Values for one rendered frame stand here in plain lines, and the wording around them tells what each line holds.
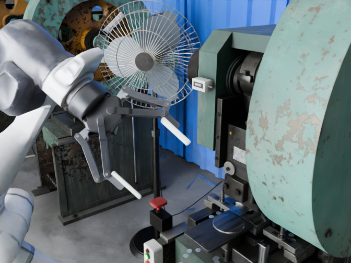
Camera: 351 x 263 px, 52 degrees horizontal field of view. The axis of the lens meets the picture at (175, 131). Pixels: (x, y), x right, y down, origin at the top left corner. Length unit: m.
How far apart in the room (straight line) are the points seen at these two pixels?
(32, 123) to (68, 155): 1.84
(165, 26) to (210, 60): 0.63
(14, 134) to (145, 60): 1.10
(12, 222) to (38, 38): 0.47
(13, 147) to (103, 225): 1.99
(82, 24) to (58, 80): 1.75
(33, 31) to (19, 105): 0.14
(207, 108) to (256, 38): 0.31
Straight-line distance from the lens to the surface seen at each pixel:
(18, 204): 1.02
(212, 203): 1.68
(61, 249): 2.68
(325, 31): 0.79
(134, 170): 3.01
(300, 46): 0.80
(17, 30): 0.72
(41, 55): 0.70
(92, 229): 2.80
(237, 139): 1.35
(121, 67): 2.00
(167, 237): 1.62
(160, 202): 1.63
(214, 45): 1.32
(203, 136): 1.42
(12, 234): 0.96
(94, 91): 0.67
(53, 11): 2.26
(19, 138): 0.90
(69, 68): 0.66
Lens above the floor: 1.64
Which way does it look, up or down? 22 degrees down
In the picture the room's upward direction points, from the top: straight up
